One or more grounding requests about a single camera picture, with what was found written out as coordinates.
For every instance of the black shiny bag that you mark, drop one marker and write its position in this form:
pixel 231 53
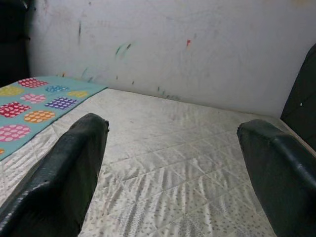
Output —
pixel 13 37

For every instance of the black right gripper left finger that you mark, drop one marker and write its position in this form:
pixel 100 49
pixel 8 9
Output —
pixel 56 182

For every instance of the silver quilted mattress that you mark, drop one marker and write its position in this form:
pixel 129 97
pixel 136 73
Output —
pixel 172 160

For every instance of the teal mat with coloured shapes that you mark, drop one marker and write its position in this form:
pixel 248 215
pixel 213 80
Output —
pixel 49 103

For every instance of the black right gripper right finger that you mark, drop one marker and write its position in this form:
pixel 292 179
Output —
pixel 284 177

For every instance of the dark tufted headboard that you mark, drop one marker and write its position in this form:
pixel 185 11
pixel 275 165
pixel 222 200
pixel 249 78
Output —
pixel 303 93

